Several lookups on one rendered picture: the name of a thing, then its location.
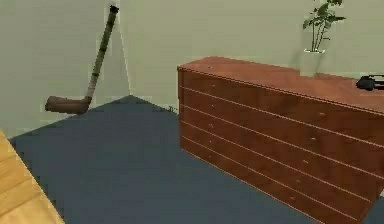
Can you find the black goggles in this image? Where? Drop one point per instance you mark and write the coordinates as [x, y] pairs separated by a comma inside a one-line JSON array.
[[368, 82]]

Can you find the red-brown chest of drawers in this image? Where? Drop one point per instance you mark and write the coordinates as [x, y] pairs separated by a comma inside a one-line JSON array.
[[273, 133]]

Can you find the brown hockey stick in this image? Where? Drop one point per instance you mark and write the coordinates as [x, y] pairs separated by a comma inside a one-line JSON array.
[[96, 68]]

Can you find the green plant in glass vase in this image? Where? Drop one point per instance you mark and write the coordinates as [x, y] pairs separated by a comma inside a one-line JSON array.
[[319, 30]]

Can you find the light wooden furniture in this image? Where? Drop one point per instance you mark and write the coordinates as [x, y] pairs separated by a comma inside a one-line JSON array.
[[18, 186]]

